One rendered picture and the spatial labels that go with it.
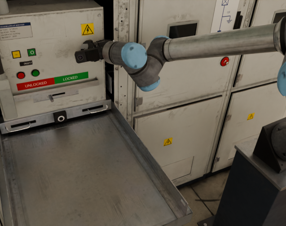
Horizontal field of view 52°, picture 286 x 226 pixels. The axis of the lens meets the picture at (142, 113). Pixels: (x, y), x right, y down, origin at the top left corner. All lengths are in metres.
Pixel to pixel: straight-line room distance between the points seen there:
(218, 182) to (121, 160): 1.30
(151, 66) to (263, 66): 1.05
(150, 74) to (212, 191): 1.44
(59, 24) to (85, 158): 0.57
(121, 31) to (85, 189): 0.70
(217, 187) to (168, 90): 1.06
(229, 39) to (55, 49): 0.73
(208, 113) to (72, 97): 0.89
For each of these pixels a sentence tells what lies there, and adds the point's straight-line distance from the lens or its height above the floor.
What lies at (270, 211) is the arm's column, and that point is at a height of 0.56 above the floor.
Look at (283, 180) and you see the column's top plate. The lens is 1.53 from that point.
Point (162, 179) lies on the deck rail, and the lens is 1.20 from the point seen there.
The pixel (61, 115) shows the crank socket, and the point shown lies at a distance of 1.46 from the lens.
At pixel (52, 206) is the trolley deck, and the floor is 0.85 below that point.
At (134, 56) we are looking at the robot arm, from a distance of 1.05.
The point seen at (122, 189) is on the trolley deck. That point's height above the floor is 0.85.
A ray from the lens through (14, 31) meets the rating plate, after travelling 1.28.
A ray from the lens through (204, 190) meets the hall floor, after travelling 2.36.
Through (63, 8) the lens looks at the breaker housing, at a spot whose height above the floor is 1.39.
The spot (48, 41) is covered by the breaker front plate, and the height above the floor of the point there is 1.27.
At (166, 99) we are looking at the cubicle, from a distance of 1.64.
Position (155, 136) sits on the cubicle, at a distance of 1.77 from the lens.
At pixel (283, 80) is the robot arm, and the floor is 1.41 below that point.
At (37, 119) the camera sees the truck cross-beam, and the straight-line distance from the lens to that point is 1.47.
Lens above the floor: 1.75
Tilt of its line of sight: 35 degrees down
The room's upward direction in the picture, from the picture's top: 4 degrees clockwise
